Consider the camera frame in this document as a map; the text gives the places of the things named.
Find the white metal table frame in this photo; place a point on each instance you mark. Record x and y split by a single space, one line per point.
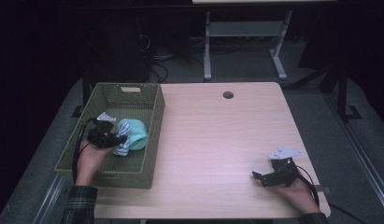
242 29

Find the blue white striped sock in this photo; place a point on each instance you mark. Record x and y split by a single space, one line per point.
122 151

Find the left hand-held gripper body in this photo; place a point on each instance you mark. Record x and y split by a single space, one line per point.
101 137

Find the person's left hand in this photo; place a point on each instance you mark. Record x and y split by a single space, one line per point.
88 163

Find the aluminium floor rail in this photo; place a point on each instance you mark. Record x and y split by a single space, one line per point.
364 155
48 202

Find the green woven basket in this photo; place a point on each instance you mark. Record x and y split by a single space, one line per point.
139 168

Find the small grey table bracket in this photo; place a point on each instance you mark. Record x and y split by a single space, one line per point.
324 188

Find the person's right hand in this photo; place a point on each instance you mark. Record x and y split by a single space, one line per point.
301 199

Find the black metal stand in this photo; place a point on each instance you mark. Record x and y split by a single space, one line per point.
85 90
342 93

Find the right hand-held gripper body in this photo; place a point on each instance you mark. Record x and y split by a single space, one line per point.
284 175

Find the mint green sock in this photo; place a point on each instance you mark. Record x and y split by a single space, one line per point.
138 133

